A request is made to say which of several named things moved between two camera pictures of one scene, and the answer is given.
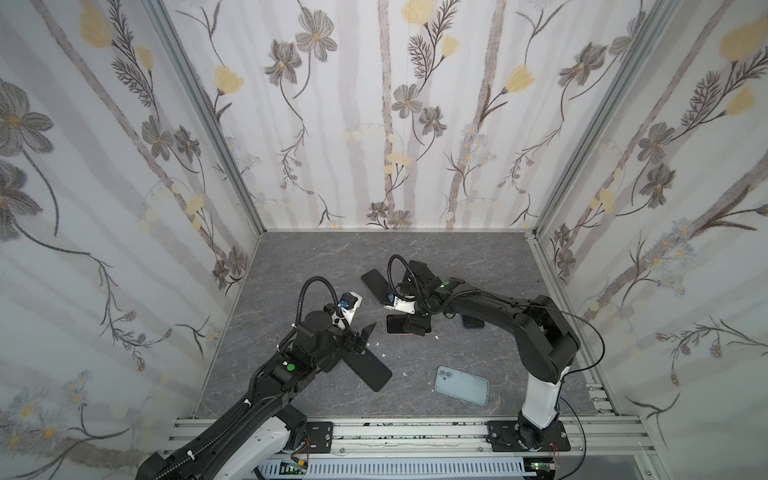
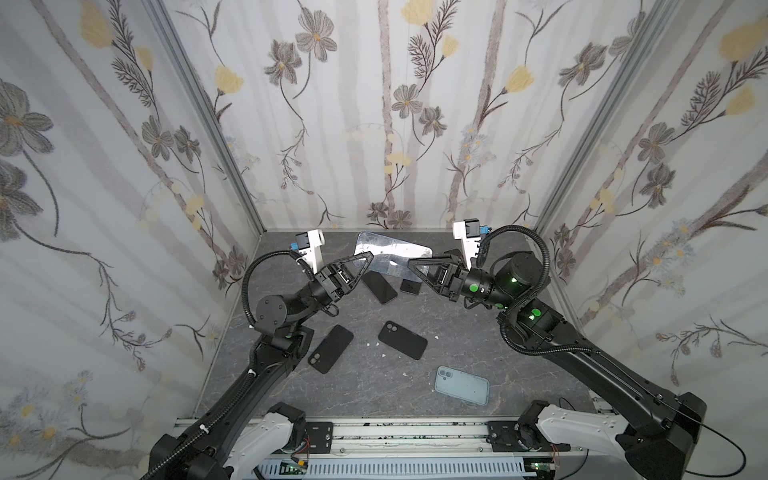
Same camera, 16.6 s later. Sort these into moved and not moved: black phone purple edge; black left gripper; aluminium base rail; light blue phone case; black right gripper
Moved: black right gripper; black left gripper
Not moved: black phone purple edge; light blue phone case; aluminium base rail
